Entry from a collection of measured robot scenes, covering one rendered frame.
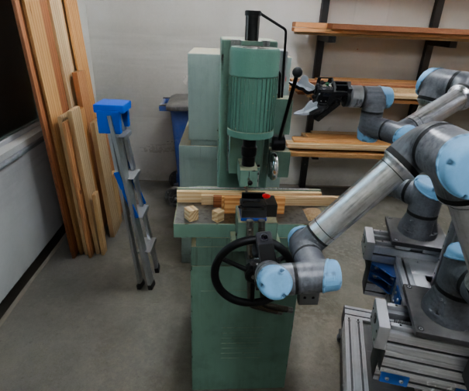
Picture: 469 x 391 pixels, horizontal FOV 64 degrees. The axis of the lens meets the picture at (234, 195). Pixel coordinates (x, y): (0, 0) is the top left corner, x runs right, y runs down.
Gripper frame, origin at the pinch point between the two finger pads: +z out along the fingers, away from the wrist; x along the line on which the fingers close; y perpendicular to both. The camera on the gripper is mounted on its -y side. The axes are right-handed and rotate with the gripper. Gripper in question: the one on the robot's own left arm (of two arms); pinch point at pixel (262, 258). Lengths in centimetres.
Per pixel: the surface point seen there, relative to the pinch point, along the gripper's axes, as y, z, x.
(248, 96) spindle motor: -54, 6, 0
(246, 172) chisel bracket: -30.4, 23.4, -1.5
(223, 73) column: -71, 27, -7
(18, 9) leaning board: -134, 75, -114
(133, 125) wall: -114, 247, -99
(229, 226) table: -10.3, 21.3, -9.9
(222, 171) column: -35, 47, -11
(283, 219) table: -11.3, 25.1, 11.0
